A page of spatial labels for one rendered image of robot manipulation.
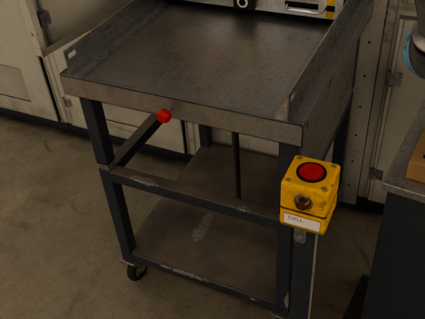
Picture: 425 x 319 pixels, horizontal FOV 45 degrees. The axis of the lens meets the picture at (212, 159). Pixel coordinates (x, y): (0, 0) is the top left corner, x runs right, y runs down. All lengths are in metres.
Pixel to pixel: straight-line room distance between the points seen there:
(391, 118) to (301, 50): 0.57
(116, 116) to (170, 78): 1.12
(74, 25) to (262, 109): 0.66
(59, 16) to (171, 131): 0.88
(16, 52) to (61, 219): 0.82
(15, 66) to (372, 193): 1.68
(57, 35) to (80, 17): 0.09
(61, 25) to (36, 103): 1.17
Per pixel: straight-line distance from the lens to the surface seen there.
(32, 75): 2.53
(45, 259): 2.04
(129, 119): 2.29
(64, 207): 2.21
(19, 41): 2.46
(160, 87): 1.20
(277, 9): 1.47
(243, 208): 1.32
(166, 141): 2.25
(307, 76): 1.13
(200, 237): 1.74
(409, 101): 1.75
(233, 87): 1.17
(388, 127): 1.82
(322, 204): 0.84
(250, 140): 2.05
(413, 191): 1.08
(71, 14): 1.52
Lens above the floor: 1.47
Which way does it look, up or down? 40 degrees down
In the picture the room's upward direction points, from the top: 5 degrees counter-clockwise
